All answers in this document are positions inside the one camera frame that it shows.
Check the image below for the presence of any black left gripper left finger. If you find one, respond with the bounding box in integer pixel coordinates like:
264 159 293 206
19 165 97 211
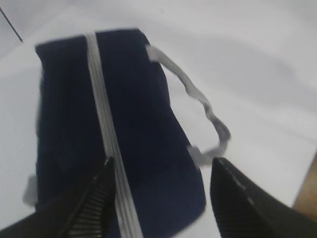
0 158 115 238

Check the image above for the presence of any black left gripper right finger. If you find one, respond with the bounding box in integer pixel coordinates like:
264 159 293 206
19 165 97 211
210 158 317 238

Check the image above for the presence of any navy insulated lunch bag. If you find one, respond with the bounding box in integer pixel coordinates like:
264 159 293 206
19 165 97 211
35 29 231 238

